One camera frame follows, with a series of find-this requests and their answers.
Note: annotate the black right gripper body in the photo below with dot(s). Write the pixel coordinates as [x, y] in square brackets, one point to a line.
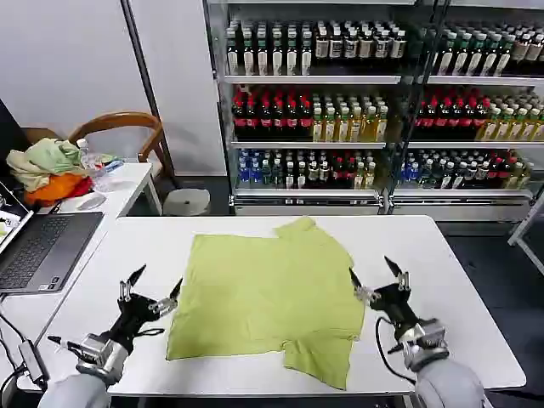
[393, 304]

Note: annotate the grey usb hub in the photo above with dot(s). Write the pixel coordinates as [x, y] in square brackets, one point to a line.
[30, 359]

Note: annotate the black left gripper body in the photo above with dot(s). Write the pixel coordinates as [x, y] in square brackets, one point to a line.
[135, 312]

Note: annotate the grey computer mouse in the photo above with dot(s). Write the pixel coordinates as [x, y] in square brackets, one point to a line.
[91, 202]

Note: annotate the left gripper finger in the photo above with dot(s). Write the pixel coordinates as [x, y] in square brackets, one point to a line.
[175, 291]
[135, 274]

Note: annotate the bottle shelf behind glass post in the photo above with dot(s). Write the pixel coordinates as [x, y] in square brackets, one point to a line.
[472, 115]

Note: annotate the blue packet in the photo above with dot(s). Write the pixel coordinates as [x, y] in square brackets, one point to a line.
[111, 163]

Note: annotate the grey laptop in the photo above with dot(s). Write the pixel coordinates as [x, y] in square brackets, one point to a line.
[47, 246]

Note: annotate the beige cloth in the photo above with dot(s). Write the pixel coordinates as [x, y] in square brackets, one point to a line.
[23, 170]

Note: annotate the pale green cloth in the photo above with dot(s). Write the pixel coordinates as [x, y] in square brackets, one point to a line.
[53, 155]

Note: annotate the black monitor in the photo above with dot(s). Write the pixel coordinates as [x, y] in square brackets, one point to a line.
[9, 136]

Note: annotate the wooden chair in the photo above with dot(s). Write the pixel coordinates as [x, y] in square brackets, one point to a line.
[123, 121]

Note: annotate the white side table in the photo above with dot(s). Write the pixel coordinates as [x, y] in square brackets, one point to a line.
[127, 183]

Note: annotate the yellow-green shirt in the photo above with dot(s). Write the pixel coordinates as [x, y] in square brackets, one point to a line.
[263, 293]

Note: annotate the round white stool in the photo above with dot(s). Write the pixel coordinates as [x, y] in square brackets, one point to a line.
[187, 202]

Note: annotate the white metal frame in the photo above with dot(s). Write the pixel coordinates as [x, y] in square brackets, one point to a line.
[526, 229]

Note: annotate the clear plastic water bottle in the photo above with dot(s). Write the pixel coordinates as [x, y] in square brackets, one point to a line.
[90, 163]

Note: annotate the bottle shelf with white-labelled bottles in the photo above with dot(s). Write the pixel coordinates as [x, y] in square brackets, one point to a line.
[306, 115]

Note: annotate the orange cloth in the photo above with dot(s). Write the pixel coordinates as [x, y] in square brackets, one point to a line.
[55, 189]

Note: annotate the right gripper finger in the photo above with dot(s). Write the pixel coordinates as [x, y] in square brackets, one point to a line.
[355, 279]
[393, 265]

